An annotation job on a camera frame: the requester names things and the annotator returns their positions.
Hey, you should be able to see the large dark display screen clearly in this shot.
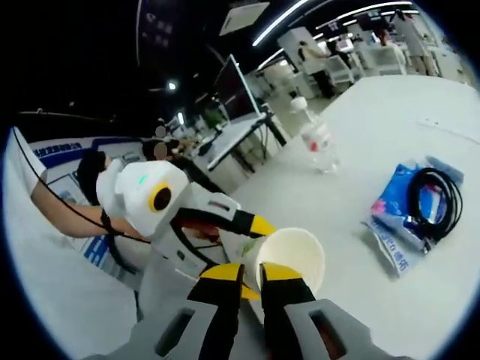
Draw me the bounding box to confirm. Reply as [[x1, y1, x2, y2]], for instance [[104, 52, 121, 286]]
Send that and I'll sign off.
[[214, 54, 264, 122]]

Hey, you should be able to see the white paper cup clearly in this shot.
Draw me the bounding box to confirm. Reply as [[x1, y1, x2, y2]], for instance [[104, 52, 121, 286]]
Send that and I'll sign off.
[[224, 226, 326, 302]]

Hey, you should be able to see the blue and white banner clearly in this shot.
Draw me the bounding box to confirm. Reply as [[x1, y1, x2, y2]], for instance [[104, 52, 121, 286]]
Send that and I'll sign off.
[[29, 135, 125, 279]]

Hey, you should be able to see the white table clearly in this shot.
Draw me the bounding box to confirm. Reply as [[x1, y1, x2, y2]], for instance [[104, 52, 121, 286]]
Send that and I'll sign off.
[[219, 73, 480, 360]]

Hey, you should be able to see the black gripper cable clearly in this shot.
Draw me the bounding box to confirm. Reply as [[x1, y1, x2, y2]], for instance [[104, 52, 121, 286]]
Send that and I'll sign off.
[[13, 127, 144, 275]]

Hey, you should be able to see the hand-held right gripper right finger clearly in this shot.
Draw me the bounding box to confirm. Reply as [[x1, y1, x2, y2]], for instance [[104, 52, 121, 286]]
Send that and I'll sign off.
[[258, 262, 386, 360]]

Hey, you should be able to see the tissue packet with blue oval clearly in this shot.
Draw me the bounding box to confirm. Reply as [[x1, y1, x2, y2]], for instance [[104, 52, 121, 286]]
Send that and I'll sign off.
[[361, 155, 466, 281]]

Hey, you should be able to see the long ceiling light strip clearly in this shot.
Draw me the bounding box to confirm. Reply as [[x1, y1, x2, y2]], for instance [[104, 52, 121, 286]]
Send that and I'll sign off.
[[252, 0, 313, 47]]

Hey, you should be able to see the ceiling air vent panel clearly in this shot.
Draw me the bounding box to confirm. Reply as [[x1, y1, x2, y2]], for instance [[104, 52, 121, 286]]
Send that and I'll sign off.
[[218, 1, 272, 37]]

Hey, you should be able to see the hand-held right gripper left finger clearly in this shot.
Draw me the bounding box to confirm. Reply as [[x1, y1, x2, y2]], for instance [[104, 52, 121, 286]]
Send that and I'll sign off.
[[112, 262, 246, 360]]

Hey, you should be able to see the clear plastic water bottle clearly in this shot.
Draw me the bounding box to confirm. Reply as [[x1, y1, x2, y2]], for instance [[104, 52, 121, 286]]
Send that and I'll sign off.
[[290, 96, 341, 174]]

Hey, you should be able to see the white office chair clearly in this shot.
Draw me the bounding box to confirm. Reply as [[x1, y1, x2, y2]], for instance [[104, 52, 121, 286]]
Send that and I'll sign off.
[[358, 44, 407, 77], [325, 55, 356, 86]]

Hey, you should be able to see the person's white shirt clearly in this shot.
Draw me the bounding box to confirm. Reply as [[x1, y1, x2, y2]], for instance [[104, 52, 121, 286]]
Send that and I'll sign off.
[[0, 126, 143, 360]]

